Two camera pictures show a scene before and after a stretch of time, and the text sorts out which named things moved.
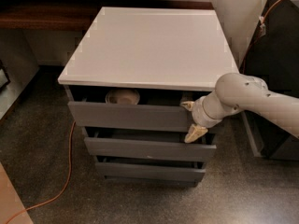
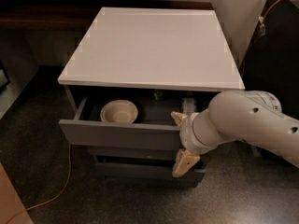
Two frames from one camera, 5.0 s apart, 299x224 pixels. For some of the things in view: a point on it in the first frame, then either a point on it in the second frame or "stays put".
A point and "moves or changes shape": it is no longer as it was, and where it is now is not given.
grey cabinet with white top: [124, 82] stays put
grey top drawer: [127, 117] moves or changes shape
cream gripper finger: [189, 105] to [177, 117]
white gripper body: [198, 114] to [186, 133]
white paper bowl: [124, 96] to [119, 111]
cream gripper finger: [194, 133] to [183, 163]
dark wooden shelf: [57, 13] stays put
